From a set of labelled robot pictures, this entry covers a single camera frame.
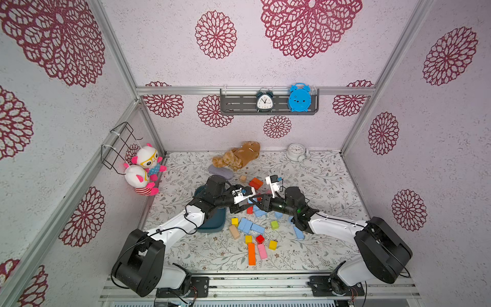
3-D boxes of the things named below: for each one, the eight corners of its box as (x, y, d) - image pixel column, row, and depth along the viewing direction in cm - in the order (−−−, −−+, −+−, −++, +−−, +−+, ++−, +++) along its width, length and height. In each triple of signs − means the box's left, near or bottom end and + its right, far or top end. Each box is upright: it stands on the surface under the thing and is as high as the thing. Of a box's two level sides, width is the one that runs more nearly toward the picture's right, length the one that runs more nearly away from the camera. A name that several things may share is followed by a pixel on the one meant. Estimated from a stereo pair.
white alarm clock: (296, 165, 117) (298, 160, 113) (282, 153, 124) (283, 147, 120) (310, 158, 121) (312, 152, 117) (296, 146, 128) (297, 141, 124)
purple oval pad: (208, 174, 112) (207, 169, 108) (211, 168, 115) (210, 163, 111) (230, 180, 109) (230, 175, 105) (233, 174, 112) (233, 169, 108)
